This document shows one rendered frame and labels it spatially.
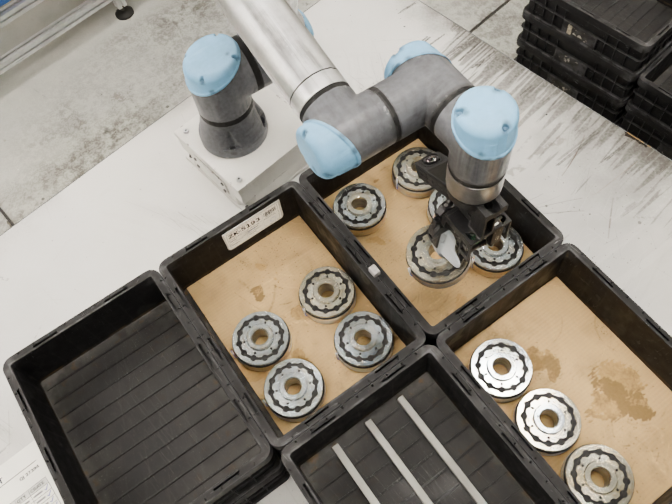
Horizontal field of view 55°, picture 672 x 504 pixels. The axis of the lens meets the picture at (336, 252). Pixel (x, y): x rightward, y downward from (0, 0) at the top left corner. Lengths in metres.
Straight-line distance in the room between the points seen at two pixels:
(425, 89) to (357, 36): 0.97
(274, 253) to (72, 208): 0.56
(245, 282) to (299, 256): 0.11
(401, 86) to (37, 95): 2.30
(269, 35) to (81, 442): 0.76
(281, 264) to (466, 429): 0.45
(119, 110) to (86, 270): 1.32
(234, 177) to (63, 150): 1.40
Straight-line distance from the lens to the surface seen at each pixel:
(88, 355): 1.29
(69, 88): 2.93
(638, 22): 2.20
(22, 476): 1.43
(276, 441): 1.04
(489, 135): 0.75
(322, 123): 0.77
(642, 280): 1.45
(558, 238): 1.17
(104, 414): 1.24
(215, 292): 1.25
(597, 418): 1.18
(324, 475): 1.12
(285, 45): 0.83
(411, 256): 1.06
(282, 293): 1.22
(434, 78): 0.82
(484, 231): 0.90
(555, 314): 1.22
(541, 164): 1.54
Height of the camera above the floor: 1.93
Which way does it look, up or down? 62 degrees down
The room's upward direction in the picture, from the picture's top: 11 degrees counter-clockwise
